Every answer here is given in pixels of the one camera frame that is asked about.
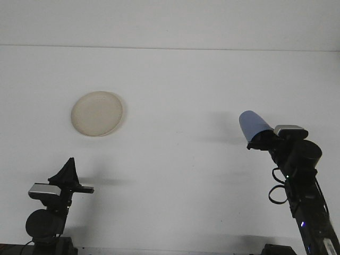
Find pale blue cup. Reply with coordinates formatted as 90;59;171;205
238;110;274;142

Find pale round plate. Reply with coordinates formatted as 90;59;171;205
71;91;124;138

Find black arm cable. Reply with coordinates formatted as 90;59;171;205
21;240;37;255
268;167;290;205

